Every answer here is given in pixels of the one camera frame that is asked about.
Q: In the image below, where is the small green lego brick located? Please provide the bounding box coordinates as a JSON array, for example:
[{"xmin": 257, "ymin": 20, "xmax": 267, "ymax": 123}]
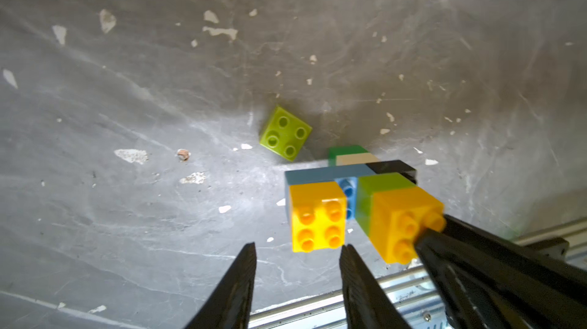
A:
[{"xmin": 355, "ymin": 172, "xmax": 417, "ymax": 236}]

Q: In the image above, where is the large blue lego brick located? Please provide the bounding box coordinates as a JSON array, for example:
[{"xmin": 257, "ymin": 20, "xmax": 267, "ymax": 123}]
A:
[{"xmin": 284, "ymin": 164, "xmax": 375, "ymax": 222}]

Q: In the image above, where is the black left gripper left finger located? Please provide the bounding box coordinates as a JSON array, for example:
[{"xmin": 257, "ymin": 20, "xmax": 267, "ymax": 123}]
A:
[{"xmin": 185, "ymin": 243, "xmax": 257, "ymax": 328}]

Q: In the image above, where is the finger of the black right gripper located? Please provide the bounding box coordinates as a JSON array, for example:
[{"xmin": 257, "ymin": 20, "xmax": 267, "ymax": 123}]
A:
[
  {"xmin": 443, "ymin": 216, "xmax": 586, "ymax": 292},
  {"xmin": 415, "ymin": 230, "xmax": 586, "ymax": 328}
]

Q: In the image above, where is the black lego brick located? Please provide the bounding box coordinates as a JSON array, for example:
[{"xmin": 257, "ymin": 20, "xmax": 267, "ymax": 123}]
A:
[{"xmin": 366, "ymin": 160, "xmax": 417, "ymax": 185}]

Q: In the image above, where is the dark green lego brick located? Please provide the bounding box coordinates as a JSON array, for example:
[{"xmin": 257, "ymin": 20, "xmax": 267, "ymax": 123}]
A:
[{"xmin": 328, "ymin": 145, "xmax": 368, "ymax": 166}]

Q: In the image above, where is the yellow lego brick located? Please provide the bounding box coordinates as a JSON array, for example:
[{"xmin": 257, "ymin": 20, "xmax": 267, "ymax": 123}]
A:
[{"xmin": 289, "ymin": 181, "xmax": 347, "ymax": 253}]

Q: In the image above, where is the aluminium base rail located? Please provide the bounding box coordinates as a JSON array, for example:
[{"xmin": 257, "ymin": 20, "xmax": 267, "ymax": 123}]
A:
[{"xmin": 249, "ymin": 218, "xmax": 586, "ymax": 328}]

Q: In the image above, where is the lime green lego brick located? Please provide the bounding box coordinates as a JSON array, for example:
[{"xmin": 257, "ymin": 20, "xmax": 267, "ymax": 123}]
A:
[{"xmin": 259, "ymin": 106, "xmax": 313, "ymax": 162}]

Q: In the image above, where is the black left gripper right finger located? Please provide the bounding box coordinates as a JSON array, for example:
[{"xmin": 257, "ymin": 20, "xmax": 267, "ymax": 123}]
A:
[{"xmin": 339, "ymin": 244, "xmax": 411, "ymax": 329}]

